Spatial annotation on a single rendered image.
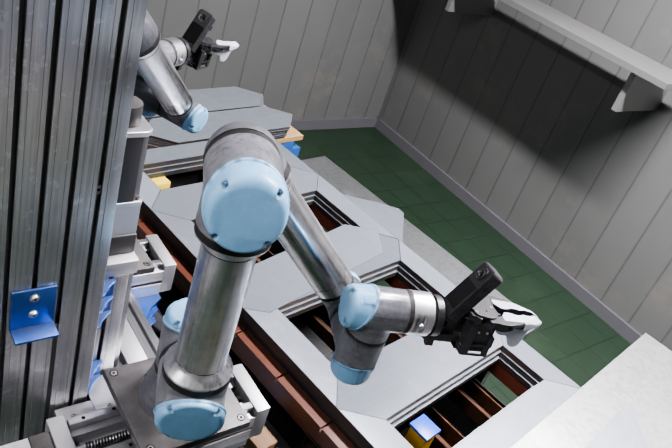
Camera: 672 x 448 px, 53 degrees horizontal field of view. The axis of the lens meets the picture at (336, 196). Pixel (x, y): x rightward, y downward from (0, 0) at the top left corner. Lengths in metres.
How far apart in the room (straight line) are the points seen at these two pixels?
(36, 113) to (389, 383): 1.18
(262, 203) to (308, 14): 3.74
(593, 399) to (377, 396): 0.54
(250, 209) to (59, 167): 0.36
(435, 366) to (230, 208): 1.20
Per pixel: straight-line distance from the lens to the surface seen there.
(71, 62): 1.05
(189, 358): 1.12
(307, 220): 1.13
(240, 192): 0.89
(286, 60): 4.65
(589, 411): 1.85
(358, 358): 1.17
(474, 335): 1.19
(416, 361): 1.97
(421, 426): 1.79
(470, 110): 4.79
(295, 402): 1.80
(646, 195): 4.12
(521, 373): 2.19
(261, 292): 1.99
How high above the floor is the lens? 2.12
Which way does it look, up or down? 29 degrees down
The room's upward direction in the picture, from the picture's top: 19 degrees clockwise
